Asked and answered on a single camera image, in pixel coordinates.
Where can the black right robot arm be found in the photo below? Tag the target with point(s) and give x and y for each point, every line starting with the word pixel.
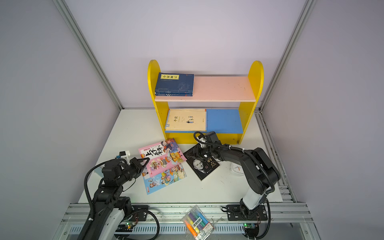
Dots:
pixel 261 174

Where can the light blue thin book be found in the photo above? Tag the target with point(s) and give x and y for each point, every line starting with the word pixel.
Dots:
pixel 164 179

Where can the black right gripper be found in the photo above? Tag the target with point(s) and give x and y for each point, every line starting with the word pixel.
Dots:
pixel 205 149

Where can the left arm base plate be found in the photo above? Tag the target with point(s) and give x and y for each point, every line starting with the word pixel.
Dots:
pixel 135 213

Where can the pack of coloured markers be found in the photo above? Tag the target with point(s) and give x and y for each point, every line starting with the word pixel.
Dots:
pixel 197 224

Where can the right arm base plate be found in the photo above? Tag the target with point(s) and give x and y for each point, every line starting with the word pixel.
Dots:
pixel 241 213

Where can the cream book blue edge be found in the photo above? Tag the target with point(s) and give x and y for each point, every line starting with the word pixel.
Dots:
pixel 186 120

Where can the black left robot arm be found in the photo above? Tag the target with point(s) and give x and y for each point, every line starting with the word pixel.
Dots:
pixel 107 208

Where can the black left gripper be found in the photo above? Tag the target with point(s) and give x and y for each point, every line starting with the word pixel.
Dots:
pixel 133 167

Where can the dark blue book yellow label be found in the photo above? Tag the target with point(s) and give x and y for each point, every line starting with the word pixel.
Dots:
pixel 174 95

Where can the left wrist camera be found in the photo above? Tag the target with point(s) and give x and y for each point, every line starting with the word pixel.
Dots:
pixel 124 156

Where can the pink children's book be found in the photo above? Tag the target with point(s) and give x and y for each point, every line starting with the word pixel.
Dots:
pixel 163 156

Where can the black book gold lettering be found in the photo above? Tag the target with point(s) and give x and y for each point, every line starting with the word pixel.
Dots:
pixel 200 164

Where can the dark blue bottom book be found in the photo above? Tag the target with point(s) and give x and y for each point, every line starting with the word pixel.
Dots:
pixel 175 83

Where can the yellow shelf pink blue boards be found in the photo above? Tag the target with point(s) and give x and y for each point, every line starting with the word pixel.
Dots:
pixel 230 102

